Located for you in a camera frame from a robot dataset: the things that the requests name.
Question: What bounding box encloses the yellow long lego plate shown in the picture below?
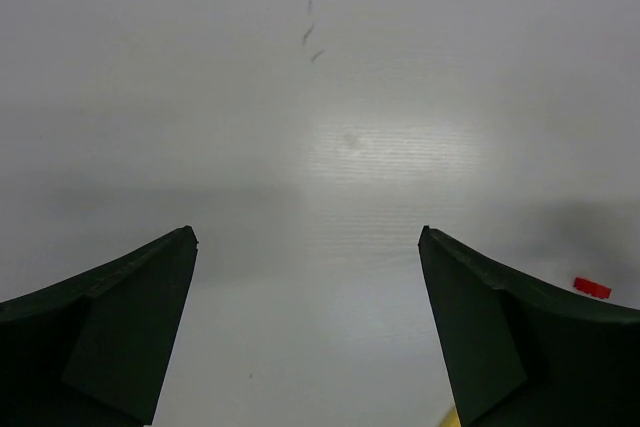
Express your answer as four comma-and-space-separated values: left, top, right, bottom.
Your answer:
438, 407, 461, 427

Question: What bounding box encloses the small red lego plate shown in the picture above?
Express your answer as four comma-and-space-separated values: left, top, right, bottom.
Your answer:
573, 277, 611, 299

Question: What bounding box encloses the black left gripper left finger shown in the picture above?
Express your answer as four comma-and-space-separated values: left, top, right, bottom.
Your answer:
1, 226, 198, 426

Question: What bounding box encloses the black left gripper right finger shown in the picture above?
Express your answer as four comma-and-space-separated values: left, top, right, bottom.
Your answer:
418, 227, 639, 426

